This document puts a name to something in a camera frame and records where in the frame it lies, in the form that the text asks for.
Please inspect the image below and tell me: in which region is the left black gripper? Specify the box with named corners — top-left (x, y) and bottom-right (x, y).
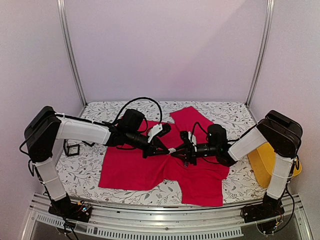
top-left (126, 129), bottom-right (170, 160)

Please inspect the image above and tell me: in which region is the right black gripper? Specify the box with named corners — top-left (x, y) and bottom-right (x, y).
top-left (171, 142), bottom-right (219, 166)

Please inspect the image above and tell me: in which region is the round orange painted brooch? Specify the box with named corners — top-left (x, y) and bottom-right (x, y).
top-left (168, 148), bottom-right (177, 154)

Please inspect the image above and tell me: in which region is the red polo shirt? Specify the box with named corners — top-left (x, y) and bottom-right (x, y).
top-left (97, 105), bottom-right (230, 207)

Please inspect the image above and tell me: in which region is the brooch box with blue brooch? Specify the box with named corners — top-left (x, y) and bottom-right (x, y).
top-left (63, 139), bottom-right (80, 157)

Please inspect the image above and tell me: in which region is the brooch box with orange brooch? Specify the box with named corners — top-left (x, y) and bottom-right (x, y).
top-left (82, 141), bottom-right (95, 148)

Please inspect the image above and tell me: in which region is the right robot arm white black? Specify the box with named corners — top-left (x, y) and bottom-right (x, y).
top-left (171, 110), bottom-right (303, 218)

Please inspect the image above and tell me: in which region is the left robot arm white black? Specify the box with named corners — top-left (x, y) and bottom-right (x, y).
top-left (19, 106), bottom-right (170, 217)

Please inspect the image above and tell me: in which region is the yellow plastic basket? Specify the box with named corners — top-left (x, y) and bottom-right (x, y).
top-left (247, 142), bottom-right (302, 189)

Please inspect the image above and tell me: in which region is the floral patterned table mat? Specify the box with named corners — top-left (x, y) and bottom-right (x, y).
top-left (56, 101), bottom-right (266, 207)

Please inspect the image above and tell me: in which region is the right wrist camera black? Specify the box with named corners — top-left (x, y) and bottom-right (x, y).
top-left (180, 131), bottom-right (197, 147)

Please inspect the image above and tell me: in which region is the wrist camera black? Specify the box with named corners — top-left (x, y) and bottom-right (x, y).
top-left (180, 131), bottom-right (197, 147)
top-left (147, 123), bottom-right (172, 144)

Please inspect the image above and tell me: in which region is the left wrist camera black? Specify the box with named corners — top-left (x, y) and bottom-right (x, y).
top-left (147, 123), bottom-right (172, 144)

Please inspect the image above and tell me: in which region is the left black looped cable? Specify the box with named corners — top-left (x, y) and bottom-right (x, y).
top-left (113, 96), bottom-right (163, 126)

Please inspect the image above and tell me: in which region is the black looped cable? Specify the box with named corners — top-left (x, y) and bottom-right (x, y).
top-left (113, 96), bottom-right (163, 126)
top-left (191, 121), bottom-right (211, 138)

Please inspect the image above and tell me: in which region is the right black looped cable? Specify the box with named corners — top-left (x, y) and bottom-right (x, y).
top-left (191, 121), bottom-right (211, 138)

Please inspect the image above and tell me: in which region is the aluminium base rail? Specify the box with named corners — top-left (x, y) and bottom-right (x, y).
top-left (21, 193), bottom-right (315, 240)

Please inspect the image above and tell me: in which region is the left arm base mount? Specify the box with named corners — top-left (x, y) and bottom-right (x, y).
top-left (48, 199), bottom-right (92, 223)

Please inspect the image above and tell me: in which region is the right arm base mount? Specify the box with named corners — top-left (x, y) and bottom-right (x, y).
top-left (240, 200), bottom-right (285, 223)

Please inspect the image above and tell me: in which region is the right aluminium frame post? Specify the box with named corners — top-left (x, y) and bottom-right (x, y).
top-left (245, 0), bottom-right (275, 108)

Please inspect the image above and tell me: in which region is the aluminium frame post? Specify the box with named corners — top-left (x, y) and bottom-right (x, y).
top-left (56, 0), bottom-right (88, 107)
top-left (245, 0), bottom-right (275, 108)

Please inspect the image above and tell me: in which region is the left aluminium frame post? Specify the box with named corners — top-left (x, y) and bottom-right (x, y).
top-left (56, 0), bottom-right (88, 107)

